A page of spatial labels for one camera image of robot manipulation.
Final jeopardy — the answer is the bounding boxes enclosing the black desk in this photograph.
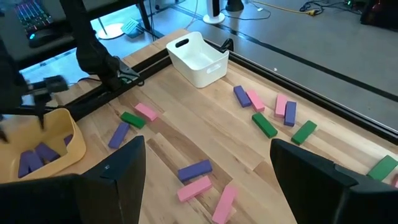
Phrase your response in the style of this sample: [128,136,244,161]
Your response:
[0,0,153,71]

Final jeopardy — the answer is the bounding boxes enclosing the green block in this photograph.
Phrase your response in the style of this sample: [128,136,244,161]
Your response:
[251,112,279,139]
[366,154,398,182]
[290,119,318,146]
[120,111,147,130]

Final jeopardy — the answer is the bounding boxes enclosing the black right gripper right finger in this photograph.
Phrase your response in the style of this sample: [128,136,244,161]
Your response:
[269,138,398,224]

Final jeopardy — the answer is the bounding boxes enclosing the black table clamp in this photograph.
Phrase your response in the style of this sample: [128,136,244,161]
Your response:
[216,37,234,53]

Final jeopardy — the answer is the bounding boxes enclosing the black round stand base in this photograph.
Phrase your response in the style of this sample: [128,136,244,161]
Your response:
[224,0,245,12]

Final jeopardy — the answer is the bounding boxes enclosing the teal foot pedal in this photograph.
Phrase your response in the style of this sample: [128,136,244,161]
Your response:
[120,17,144,39]

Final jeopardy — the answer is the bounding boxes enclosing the backlit keyboard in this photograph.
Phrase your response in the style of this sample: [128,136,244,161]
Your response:
[13,0,54,34]

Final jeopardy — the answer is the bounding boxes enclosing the white plastic bin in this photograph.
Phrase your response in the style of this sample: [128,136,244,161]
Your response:
[165,30,230,89]

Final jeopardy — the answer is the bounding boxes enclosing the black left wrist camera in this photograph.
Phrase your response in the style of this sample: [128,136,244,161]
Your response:
[42,75,70,94]

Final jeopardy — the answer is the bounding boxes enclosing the black computer mouse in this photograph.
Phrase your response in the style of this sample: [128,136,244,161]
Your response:
[29,29,65,49]

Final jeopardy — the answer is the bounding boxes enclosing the pink block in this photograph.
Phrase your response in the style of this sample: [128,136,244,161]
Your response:
[274,93,289,119]
[177,175,213,203]
[134,103,159,122]
[211,184,239,224]
[246,89,266,113]

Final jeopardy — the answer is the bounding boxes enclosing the white round stand base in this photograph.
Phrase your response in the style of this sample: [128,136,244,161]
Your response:
[97,22,126,40]

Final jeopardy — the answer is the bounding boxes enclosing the white tower fan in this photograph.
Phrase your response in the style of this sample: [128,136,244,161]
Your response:
[202,0,226,25]

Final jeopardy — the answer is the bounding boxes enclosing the yellow plastic bin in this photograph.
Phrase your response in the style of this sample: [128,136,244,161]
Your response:
[0,108,87,184]

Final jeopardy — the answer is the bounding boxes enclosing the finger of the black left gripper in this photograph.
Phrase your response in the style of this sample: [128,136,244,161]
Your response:
[0,123,9,144]
[36,101,47,131]

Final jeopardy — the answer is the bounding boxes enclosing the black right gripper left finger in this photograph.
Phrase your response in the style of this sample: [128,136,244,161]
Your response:
[0,135,147,224]

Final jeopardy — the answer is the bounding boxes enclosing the yellow extension cable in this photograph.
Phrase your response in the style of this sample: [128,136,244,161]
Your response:
[251,0,320,16]

